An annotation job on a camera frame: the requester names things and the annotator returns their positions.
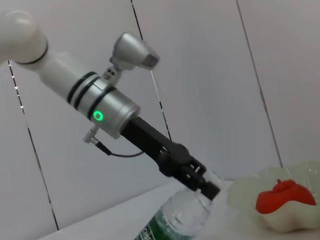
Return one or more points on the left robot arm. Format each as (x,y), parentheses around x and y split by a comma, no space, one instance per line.
(62,72)

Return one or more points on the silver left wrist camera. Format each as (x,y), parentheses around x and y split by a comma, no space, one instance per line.
(132,52)

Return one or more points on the red-orange fruit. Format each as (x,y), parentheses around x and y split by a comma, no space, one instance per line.
(285,197)

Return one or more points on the clear green-label water bottle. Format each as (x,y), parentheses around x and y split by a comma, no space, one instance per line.
(185,215)

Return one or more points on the green glass fruit bowl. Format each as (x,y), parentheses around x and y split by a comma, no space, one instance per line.
(275,220)

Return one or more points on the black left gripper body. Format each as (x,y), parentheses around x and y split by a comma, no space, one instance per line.
(150,140)

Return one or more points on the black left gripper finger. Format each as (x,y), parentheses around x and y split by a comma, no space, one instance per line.
(197,166)
(208,190)

